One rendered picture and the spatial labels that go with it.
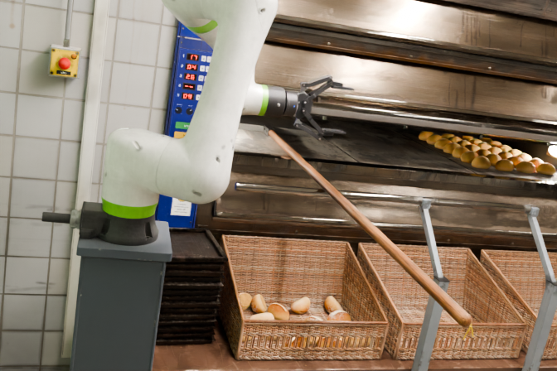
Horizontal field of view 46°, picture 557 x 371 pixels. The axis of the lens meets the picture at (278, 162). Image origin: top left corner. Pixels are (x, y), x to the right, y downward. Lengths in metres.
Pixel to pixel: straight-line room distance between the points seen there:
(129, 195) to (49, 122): 1.03
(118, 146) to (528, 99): 2.04
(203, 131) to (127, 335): 0.51
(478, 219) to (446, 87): 0.64
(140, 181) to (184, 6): 0.41
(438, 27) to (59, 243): 1.70
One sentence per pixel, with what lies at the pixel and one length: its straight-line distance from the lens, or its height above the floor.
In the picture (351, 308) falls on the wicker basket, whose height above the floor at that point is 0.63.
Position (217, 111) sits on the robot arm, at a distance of 1.42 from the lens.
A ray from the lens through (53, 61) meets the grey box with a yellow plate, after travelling 2.36.
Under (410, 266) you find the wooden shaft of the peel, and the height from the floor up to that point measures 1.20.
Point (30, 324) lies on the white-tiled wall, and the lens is 2.76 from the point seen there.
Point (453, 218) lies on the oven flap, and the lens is 3.02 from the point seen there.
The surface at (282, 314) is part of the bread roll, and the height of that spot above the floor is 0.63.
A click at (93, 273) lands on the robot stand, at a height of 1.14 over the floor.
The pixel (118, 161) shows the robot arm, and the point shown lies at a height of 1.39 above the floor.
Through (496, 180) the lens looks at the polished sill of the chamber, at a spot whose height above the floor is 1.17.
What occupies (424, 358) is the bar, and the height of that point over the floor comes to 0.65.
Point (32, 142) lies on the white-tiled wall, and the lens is 2.49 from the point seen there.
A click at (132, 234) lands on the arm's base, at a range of 1.51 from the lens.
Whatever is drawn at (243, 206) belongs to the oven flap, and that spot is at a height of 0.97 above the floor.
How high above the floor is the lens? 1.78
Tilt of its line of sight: 14 degrees down
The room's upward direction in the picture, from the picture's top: 10 degrees clockwise
